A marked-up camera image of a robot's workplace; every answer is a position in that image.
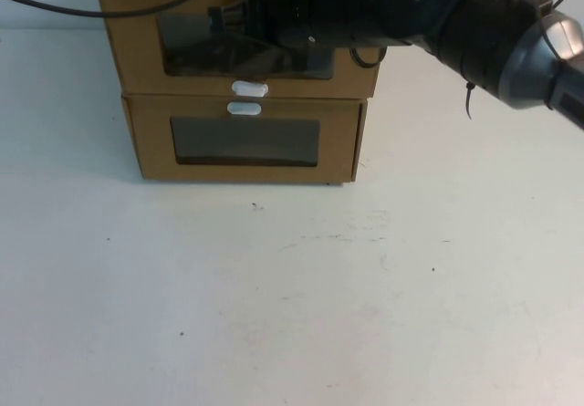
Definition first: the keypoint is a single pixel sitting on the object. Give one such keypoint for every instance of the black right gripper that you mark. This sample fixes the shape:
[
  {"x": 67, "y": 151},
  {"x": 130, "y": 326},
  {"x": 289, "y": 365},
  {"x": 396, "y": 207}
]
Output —
[{"x": 287, "y": 9}]

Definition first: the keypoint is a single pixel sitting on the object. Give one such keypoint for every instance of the right robot arm black grey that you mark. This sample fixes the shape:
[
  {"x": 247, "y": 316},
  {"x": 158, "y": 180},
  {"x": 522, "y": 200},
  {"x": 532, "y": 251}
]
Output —
[{"x": 410, "y": 13}]

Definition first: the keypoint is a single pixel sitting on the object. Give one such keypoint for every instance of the lower cardboard drawer with window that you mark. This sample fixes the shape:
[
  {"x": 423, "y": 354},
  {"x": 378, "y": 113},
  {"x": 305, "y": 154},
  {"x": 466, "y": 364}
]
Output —
[{"x": 360, "y": 141}]

